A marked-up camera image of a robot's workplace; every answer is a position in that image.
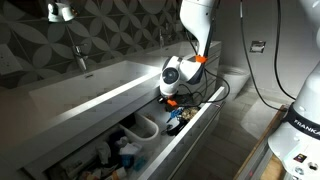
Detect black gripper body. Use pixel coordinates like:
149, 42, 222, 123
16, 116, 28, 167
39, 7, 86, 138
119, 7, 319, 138
157, 94, 193, 107

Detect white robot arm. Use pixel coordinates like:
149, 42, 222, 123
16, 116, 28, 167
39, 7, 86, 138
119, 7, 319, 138
160, 0, 215, 107

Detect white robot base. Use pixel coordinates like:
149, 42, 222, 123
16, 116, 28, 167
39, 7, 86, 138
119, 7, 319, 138
268, 62, 320, 180

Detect white open drawer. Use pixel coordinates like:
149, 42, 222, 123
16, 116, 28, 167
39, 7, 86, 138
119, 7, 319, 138
24, 87, 225, 180

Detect white double sink vanity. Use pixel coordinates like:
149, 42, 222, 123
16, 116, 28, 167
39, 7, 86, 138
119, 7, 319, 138
0, 42, 218, 180

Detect black hair brush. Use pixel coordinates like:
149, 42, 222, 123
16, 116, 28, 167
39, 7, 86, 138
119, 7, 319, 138
166, 119, 188, 136

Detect white drain cutout guard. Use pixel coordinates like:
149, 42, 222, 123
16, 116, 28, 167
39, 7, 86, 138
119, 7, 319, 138
119, 113, 160, 149

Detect white toilet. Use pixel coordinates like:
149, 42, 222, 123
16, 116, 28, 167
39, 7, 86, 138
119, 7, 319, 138
216, 65, 250, 101

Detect chrome right faucet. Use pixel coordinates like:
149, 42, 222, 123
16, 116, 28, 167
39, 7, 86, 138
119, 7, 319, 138
159, 29, 165, 48

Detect chrome faucet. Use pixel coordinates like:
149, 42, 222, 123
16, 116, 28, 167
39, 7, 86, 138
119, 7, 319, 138
72, 44, 88, 72
159, 29, 165, 48

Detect toilet paper holder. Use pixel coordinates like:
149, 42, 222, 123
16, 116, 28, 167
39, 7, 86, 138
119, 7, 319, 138
250, 41, 266, 53

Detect chrome left faucet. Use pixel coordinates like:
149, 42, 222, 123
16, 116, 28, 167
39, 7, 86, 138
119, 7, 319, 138
72, 44, 88, 72

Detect wooden robot platform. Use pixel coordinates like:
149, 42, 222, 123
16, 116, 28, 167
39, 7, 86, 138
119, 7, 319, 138
233, 105, 287, 180

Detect blue handled scissors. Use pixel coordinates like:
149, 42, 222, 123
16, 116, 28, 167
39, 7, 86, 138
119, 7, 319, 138
166, 107, 183, 123

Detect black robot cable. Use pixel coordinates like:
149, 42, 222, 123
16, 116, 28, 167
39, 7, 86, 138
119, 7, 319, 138
178, 0, 298, 112

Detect white wall outlet plate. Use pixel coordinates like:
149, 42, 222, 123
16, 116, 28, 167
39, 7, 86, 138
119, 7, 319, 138
0, 44, 22, 75

